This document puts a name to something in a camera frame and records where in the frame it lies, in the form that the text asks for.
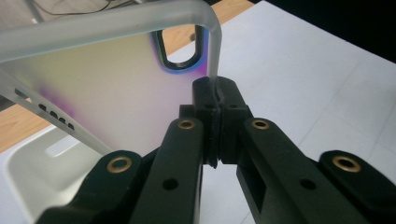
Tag white plastic storage bin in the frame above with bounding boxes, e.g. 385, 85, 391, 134
6, 125, 148, 224

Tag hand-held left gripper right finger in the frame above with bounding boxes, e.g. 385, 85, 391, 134
215, 76, 372, 224

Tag dark curtain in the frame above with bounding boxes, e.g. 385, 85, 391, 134
202, 0, 396, 63

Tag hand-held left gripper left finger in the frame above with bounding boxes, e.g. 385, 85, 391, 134
129, 77, 222, 224

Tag tangle of black floor cables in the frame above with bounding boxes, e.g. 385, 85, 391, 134
29, 0, 125, 17

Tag iridescent phone case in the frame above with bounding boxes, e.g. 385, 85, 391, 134
0, 0, 222, 157

